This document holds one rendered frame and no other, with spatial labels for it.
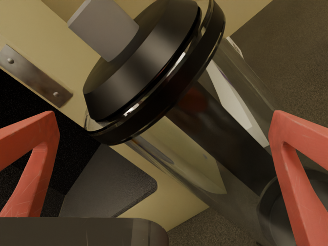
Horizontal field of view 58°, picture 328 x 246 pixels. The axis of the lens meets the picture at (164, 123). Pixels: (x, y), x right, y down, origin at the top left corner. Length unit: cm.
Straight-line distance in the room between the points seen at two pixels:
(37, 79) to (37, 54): 2
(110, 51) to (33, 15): 19
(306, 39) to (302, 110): 15
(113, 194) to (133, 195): 5
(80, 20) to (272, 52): 42
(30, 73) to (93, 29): 14
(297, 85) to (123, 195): 28
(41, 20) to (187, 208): 28
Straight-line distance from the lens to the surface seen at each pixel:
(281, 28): 59
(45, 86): 30
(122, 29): 17
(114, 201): 43
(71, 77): 31
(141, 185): 40
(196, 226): 41
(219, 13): 17
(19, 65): 30
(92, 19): 17
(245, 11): 73
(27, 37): 31
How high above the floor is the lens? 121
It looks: 25 degrees down
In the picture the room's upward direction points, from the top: 50 degrees counter-clockwise
